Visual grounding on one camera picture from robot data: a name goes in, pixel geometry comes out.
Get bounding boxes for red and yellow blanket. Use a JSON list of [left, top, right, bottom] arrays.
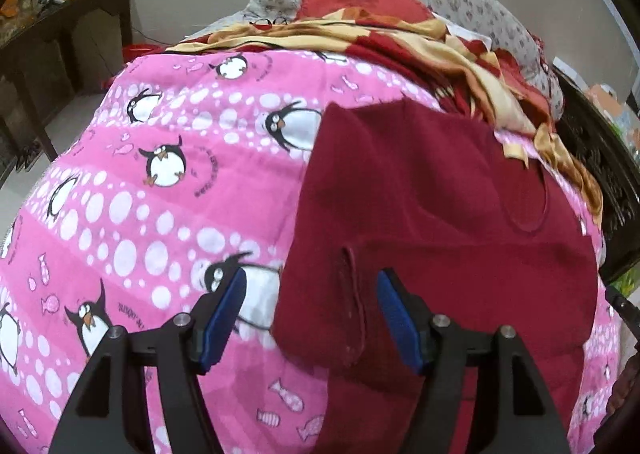
[[165, 9, 606, 225]]

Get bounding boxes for dark carved wooden furniture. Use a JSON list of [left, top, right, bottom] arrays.
[[550, 69, 640, 285]]

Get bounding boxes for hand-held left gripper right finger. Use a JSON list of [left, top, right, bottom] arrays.
[[376, 269, 571, 454]]

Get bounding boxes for eyeglasses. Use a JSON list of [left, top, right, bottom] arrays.
[[248, 16, 291, 30]]

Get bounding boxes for dark wooden desk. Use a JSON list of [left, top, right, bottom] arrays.
[[0, 0, 133, 170]]

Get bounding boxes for pink penguin print blanket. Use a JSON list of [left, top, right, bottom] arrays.
[[0, 46, 631, 454]]

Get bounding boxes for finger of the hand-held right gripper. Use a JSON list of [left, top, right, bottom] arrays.
[[604, 285, 640, 336]]

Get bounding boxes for colourful clutter pile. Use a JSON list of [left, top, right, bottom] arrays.
[[585, 83, 640, 155]]

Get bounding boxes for dark red garment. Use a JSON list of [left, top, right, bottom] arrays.
[[272, 101, 601, 454]]

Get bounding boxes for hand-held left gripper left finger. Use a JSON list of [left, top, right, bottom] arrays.
[[49, 266, 248, 454]]

